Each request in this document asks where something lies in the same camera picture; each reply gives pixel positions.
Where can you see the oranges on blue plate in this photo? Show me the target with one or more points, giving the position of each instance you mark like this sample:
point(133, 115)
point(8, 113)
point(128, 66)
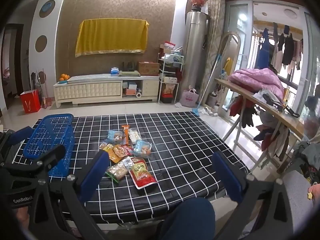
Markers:
point(64, 78)

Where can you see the pink quilt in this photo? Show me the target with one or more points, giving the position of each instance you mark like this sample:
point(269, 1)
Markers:
point(255, 80)

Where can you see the wooden ironing table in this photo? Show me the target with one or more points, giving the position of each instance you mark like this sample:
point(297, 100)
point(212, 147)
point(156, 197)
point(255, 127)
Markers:
point(293, 124)

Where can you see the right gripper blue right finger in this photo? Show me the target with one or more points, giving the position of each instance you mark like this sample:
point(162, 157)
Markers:
point(231, 177)

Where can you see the blue plastic basket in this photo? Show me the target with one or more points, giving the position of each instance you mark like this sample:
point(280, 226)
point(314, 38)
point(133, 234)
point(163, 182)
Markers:
point(52, 130)

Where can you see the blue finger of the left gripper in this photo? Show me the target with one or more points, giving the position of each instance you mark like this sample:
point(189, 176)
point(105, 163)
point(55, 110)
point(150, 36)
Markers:
point(20, 135)

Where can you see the cream tv cabinet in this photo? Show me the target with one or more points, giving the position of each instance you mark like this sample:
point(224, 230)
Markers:
point(101, 88)

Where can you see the light blue pastry pack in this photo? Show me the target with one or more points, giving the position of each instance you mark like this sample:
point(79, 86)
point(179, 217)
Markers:
point(115, 137)
point(142, 149)

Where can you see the cardboard box on cabinet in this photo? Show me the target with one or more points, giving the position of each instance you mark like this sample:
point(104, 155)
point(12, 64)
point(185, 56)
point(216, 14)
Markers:
point(148, 68)

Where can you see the silver standing air conditioner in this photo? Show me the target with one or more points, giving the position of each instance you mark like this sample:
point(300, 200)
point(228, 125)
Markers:
point(194, 50)

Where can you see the blue handled mop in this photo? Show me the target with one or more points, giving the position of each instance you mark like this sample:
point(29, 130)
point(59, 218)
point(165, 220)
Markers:
point(216, 66)

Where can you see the black white grid tablecloth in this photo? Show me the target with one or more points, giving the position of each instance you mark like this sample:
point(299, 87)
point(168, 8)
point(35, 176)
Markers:
point(180, 161)

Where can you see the hanging clothes on rack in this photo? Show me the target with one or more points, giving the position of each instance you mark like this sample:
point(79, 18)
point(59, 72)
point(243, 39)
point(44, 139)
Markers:
point(280, 47)

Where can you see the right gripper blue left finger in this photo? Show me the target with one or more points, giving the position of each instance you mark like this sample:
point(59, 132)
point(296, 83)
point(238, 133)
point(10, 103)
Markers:
point(91, 175)

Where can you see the blue tissue box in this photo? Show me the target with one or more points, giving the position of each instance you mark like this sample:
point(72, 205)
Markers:
point(114, 71)

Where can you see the yellow purple snack packet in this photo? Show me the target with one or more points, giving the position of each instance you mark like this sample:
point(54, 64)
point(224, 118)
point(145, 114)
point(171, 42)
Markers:
point(111, 153)

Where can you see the red flower decoration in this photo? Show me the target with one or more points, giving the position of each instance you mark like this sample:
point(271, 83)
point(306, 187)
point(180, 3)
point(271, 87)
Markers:
point(197, 5)

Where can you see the red paper bag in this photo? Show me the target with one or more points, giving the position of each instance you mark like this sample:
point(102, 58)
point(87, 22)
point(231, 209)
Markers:
point(30, 101)

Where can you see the orange snack stick pack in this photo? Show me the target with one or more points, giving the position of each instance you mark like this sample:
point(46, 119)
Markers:
point(126, 140)

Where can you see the pink gift bag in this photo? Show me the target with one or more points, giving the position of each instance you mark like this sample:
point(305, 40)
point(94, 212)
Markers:
point(189, 98)

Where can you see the large red yellow snack bag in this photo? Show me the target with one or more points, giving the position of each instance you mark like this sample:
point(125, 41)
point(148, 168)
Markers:
point(140, 174)

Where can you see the clear cream cracker pack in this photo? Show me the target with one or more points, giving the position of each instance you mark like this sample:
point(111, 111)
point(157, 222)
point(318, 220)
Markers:
point(134, 135)

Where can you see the person left hand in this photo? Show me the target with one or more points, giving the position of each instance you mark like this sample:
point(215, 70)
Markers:
point(22, 215)

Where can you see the yellow cloth cover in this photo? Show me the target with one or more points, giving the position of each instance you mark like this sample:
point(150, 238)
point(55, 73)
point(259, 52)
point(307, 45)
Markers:
point(112, 36)

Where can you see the person blue trouser leg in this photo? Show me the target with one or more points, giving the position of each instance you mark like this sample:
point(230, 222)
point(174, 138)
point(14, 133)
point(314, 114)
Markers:
point(192, 219)

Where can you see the white metal shelf rack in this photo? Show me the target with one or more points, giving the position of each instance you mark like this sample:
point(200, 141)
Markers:
point(170, 75)

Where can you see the red spicy snack packet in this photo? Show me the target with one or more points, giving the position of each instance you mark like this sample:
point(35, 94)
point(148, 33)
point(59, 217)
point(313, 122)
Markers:
point(122, 150)

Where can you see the clear cracker pack green ends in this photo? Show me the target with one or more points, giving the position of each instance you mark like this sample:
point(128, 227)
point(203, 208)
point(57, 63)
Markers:
point(116, 172)

